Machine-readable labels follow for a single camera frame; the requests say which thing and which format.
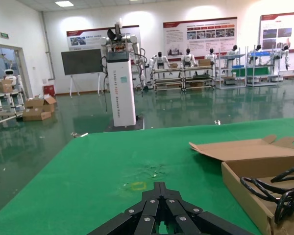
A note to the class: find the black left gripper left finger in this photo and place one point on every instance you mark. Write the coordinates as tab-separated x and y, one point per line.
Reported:
142	215

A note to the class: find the flat cardboard box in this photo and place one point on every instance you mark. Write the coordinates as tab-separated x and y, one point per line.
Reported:
36	115

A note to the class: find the small brown cardboard box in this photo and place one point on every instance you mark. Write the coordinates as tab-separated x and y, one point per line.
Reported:
173	65

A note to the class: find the red white wall info poster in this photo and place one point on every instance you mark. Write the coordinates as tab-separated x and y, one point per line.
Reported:
83	39
272	34
176	34

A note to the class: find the yellow tape square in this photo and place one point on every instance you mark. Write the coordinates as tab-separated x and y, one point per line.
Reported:
134	187

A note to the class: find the open cardboard box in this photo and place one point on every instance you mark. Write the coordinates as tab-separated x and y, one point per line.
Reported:
49	104

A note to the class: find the tube frame workbench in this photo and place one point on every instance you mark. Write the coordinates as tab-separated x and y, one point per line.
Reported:
166	70
198	67

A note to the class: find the green table cloth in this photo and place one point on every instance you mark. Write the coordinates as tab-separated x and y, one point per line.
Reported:
88	183

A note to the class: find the grey wall pipe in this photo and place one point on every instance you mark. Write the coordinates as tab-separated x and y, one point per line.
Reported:
47	49

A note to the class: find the green exit sign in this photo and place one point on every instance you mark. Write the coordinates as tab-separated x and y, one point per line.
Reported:
4	35

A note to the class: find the grey metal shelf rack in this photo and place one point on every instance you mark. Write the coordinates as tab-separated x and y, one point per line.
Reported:
231	86
264	84

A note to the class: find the white tube shelf rack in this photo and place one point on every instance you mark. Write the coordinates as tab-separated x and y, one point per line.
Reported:
14	93

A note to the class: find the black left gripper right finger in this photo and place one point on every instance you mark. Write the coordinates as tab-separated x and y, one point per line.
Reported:
183	215

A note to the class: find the metal cloth clip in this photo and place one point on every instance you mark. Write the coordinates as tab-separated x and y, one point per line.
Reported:
217	121
79	134

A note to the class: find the black screen on stand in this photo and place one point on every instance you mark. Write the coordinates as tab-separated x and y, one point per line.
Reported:
80	61

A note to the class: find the cardboard box with oval hole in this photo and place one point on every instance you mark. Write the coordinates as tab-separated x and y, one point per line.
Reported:
235	149

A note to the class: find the clear tape scrap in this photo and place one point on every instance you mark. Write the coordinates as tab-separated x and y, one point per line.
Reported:
154	175

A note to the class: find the red floor box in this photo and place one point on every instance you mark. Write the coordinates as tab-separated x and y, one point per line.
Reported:
49	90

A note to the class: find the small white wheeled robot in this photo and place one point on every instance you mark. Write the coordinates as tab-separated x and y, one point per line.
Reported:
9	76

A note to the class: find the white humanoid robot black head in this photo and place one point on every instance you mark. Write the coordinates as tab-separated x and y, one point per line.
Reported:
188	58
211	55
232	52
285	52
158	61
257	52

